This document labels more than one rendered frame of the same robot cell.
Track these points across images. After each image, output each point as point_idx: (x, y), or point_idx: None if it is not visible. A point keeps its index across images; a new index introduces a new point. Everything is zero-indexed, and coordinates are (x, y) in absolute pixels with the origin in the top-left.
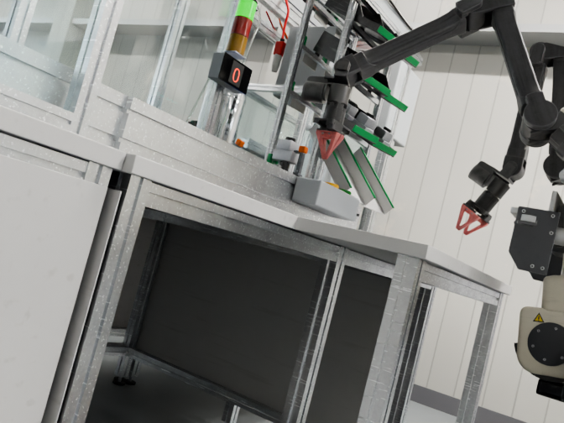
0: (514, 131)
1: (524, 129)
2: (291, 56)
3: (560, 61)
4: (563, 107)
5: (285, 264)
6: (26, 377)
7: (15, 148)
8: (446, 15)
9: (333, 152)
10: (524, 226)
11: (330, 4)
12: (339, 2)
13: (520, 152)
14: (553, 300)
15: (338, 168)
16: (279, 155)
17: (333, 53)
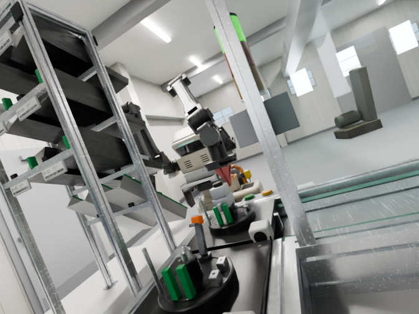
0: (143, 149)
1: (222, 140)
2: (57, 99)
3: (138, 112)
4: (149, 134)
5: None
6: None
7: None
8: (183, 83)
9: (159, 192)
10: (221, 180)
11: (38, 33)
12: (55, 37)
13: (151, 159)
14: None
15: (171, 202)
16: (231, 200)
17: (92, 99)
